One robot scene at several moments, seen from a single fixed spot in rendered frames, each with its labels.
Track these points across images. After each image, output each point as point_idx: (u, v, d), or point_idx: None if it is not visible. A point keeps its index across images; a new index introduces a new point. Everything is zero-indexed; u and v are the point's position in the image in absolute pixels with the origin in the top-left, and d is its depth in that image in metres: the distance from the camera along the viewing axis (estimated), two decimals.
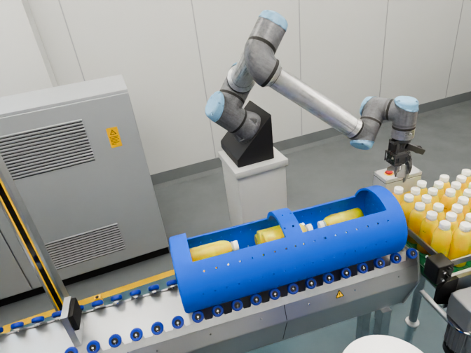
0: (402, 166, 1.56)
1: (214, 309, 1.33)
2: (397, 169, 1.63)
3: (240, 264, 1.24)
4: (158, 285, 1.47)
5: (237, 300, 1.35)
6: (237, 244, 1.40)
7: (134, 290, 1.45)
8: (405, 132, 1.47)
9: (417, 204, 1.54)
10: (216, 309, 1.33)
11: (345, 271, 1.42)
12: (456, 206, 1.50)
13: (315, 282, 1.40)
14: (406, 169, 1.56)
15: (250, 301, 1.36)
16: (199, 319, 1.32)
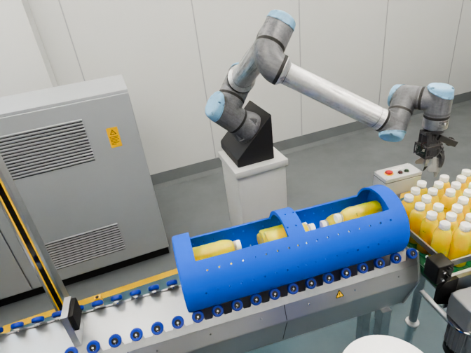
0: (434, 159, 1.45)
1: (216, 307, 1.33)
2: (425, 162, 1.52)
3: (243, 263, 1.24)
4: (158, 285, 1.47)
5: (239, 301, 1.35)
6: (240, 243, 1.40)
7: (134, 290, 1.45)
8: (439, 121, 1.36)
9: (417, 204, 1.54)
10: (216, 309, 1.33)
11: (346, 271, 1.42)
12: (456, 206, 1.50)
13: (315, 284, 1.40)
14: (438, 162, 1.45)
15: (250, 298, 1.36)
16: (198, 319, 1.32)
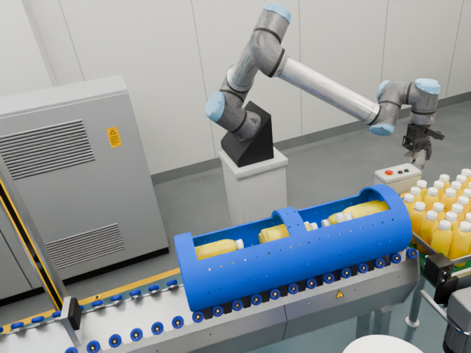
0: (421, 152, 1.51)
1: (216, 307, 1.33)
2: (414, 155, 1.58)
3: (245, 262, 1.24)
4: (158, 285, 1.47)
5: (240, 302, 1.35)
6: (242, 242, 1.40)
7: (134, 290, 1.45)
8: (425, 115, 1.42)
9: (417, 204, 1.54)
10: (217, 309, 1.33)
11: (347, 271, 1.42)
12: (456, 206, 1.50)
13: (315, 286, 1.40)
14: (425, 155, 1.51)
15: (251, 296, 1.36)
16: (197, 319, 1.32)
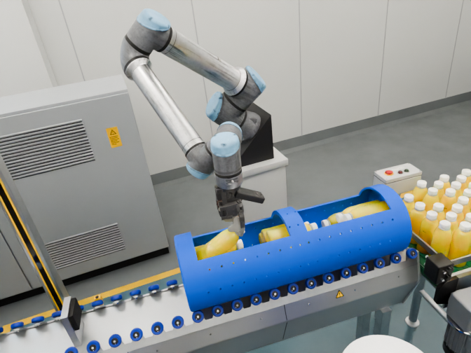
0: (234, 218, 1.24)
1: (216, 307, 1.33)
2: None
3: (245, 262, 1.24)
4: (158, 285, 1.47)
5: (240, 302, 1.35)
6: (242, 242, 1.40)
7: (134, 290, 1.45)
8: (225, 179, 1.15)
9: (417, 204, 1.54)
10: (217, 309, 1.33)
11: (347, 271, 1.42)
12: (456, 206, 1.50)
13: (315, 286, 1.40)
14: (240, 223, 1.25)
15: (251, 296, 1.36)
16: (197, 319, 1.32)
